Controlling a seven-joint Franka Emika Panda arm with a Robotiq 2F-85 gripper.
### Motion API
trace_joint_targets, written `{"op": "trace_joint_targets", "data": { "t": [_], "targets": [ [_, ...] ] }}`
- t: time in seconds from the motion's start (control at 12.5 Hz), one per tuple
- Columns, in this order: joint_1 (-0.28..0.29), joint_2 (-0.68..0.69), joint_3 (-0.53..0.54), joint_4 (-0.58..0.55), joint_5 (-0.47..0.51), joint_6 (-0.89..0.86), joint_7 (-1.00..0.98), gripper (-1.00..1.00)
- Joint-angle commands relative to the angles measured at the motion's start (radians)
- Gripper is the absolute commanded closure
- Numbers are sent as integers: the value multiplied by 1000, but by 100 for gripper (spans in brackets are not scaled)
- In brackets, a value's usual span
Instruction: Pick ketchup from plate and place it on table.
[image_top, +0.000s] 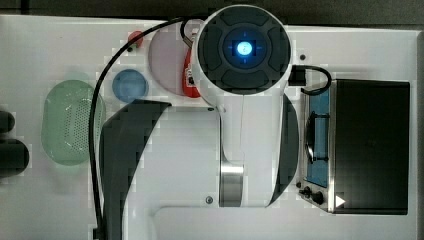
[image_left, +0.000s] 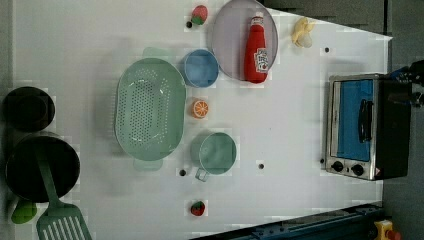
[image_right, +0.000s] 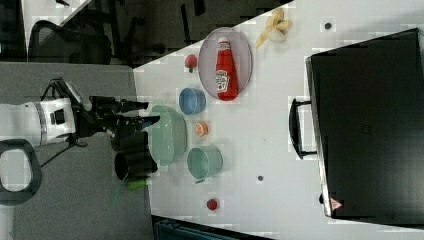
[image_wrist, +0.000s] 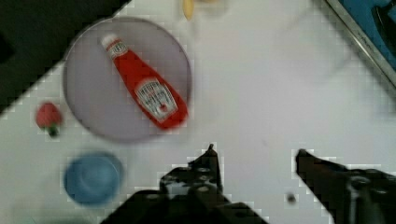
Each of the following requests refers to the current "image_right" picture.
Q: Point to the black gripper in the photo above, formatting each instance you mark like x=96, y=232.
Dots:
x=106, y=114

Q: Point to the red ketchup bottle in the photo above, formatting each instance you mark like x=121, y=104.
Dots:
x=226, y=80

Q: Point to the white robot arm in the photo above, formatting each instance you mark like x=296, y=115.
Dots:
x=61, y=115

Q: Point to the strawberry toy near plate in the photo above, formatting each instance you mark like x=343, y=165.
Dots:
x=191, y=62

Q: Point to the grey oval plate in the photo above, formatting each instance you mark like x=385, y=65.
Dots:
x=242, y=58

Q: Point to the small black pot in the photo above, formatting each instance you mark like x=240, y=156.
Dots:
x=135, y=142

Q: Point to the green colander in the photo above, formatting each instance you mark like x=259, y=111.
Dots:
x=167, y=137

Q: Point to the blue bowl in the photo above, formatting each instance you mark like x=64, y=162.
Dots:
x=192, y=101

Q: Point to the orange slice toy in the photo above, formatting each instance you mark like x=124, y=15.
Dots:
x=201, y=128

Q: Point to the green spatula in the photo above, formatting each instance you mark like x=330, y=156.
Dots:
x=115, y=195

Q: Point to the green mug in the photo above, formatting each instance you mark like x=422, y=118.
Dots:
x=204, y=162

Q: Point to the black office chair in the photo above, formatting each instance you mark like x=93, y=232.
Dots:
x=50, y=43

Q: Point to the strawberry toy near table edge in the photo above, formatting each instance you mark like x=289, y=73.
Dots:
x=212, y=204

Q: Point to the peeled banana toy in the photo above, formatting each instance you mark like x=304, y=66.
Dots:
x=275, y=28

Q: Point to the black toaster oven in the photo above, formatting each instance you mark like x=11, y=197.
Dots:
x=366, y=103

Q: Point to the green pot handle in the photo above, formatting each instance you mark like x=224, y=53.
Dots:
x=136, y=184

